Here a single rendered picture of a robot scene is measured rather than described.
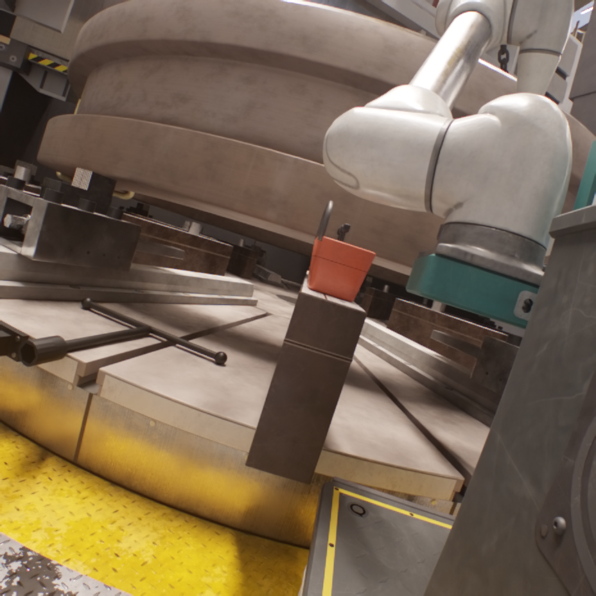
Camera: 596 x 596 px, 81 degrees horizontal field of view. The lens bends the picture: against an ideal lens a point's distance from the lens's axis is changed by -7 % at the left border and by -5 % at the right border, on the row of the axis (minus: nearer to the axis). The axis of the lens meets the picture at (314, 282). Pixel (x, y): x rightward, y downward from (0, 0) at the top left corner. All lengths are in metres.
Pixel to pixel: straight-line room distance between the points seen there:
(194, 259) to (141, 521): 2.27
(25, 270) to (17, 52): 3.29
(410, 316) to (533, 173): 2.69
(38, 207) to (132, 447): 0.90
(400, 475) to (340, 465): 0.17
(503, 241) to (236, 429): 0.76
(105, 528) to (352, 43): 1.75
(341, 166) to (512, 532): 0.54
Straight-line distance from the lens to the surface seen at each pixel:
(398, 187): 0.61
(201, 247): 3.11
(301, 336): 0.74
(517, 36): 1.15
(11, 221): 1.76
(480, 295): 0.53
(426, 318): 3.13
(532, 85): 1.13
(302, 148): 1.65
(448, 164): 0.59
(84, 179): 1.81
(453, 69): 0.86
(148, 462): 1.18
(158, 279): 2.12
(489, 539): 0.32
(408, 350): 2.34
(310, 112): 1.72
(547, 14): 1.14
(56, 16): 3.93
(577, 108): 6.12
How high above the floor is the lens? 0.74
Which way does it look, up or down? 3 degrees down
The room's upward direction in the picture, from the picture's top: 18 degrees clockwise
